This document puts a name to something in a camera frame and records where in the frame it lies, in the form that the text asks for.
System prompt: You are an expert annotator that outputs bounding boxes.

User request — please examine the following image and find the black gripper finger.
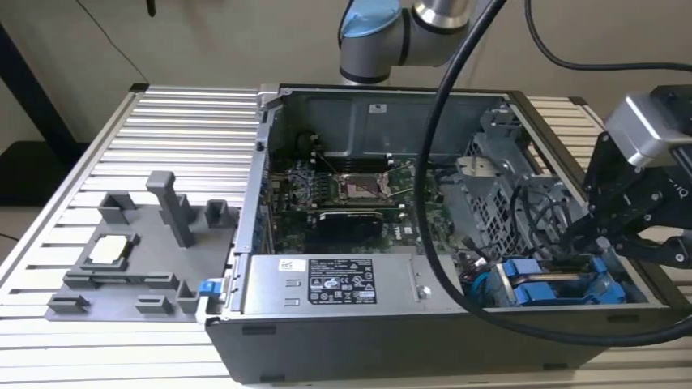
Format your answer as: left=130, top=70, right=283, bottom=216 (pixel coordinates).
left=598, top=229, right=692, bottom=271
left=562, top=131, right=661, bottom=254

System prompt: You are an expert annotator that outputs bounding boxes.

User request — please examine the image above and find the black disk wire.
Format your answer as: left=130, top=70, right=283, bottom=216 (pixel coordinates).
left=507, top=180, right=570, bottom=263
left=533, top=198, right=583, bottom=260

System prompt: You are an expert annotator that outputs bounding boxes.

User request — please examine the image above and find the hard disk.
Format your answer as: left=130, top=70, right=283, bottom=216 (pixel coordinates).
left=501, top=253, right=615, bottom=287

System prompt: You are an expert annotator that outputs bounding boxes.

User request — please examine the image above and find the metal disk bay cage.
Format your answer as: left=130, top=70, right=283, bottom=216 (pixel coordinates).
left=438, top=105, right=613, bottom=264

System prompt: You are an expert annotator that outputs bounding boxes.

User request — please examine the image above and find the green motherboard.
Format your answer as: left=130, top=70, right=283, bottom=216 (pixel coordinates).
left=267, top=156, right=461, bottom=256

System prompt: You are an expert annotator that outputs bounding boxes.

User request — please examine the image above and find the socket cover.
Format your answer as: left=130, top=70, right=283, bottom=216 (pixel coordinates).
left=381, top=160, right=421, bottom=195

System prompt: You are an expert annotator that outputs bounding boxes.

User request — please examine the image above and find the CPU socket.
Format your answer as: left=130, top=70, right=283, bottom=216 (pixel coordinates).
left=333, top=172, right=394, bottom=203

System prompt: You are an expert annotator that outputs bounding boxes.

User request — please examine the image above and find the black graphics card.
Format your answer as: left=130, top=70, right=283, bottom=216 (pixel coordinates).
left=306, top=207, right=407, bottom=244

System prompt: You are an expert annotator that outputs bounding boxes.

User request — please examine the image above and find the locking lever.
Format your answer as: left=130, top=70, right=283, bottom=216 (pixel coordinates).
left=313, top=150, right=343, bottom=177

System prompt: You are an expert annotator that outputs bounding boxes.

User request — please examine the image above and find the open black PC case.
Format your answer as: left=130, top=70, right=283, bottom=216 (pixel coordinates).
left=203, top=83, right=692, bottom=385

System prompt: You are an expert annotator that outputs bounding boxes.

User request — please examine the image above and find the silver power supply unit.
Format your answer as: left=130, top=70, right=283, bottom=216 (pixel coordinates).
left=241, top=253, right=470, bottom=315

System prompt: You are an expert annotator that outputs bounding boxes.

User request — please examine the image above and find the blue case latch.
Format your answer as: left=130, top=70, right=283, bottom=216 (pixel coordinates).
left=198, top=278, right=225, bottom=303

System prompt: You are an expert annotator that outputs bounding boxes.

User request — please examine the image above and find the grey parts rack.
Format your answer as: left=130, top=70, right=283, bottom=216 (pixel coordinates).
left=46, top=169, right=243, bottom=323

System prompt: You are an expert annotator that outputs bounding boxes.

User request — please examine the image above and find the silver CPU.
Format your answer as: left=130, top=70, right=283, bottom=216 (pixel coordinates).
left=86, top=234, right=135, bottom=264

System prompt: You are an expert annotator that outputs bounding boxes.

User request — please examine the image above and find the black box on floor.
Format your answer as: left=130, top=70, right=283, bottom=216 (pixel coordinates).
left=0, top=139, right=91, bottom=207

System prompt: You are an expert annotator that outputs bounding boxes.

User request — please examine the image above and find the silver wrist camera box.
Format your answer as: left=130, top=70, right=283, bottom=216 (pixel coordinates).
left=602, top=92, right=692, bottom=168

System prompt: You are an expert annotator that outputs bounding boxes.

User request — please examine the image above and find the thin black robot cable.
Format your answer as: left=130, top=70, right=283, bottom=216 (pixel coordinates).
left=523, top=0, right=692, bottom=75

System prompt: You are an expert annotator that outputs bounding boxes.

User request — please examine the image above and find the blue wire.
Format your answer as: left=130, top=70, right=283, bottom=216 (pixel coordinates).
left=469, top=271, right=491, bottom=304

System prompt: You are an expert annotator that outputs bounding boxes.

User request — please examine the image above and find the black furniture post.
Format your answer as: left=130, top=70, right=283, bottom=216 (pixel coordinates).
left=0, top=22, right=83, bottom=147

